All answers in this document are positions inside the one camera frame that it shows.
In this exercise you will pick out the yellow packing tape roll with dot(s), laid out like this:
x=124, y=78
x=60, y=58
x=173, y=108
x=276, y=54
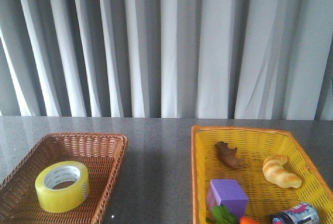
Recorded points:
x=62, y=186

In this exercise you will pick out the brown toy animal figurine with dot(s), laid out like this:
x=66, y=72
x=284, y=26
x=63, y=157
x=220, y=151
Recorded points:
x=228, y=156

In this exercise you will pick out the grey pleated curtain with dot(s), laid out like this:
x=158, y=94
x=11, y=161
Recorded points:
x=213, y=59

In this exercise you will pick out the purple foam cube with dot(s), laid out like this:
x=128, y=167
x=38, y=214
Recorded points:
x=227, y=192

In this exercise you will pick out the toy croissant bread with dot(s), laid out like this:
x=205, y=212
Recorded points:
x=275, y=173

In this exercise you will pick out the brown wicker basket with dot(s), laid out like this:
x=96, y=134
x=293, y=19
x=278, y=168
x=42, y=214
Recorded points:
x=101, y=153

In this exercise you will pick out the green toy leafy vegetable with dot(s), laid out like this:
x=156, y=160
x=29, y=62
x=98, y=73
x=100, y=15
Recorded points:
x=221, y=215

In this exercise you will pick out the yellow plastic woven basket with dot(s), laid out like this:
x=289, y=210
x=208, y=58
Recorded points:
x=255, y=145

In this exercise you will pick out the orange toy carrot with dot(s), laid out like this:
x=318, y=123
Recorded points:
x=247, y=220

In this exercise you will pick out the small jar with blue label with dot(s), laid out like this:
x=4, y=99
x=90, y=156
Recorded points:
x=302, y=213

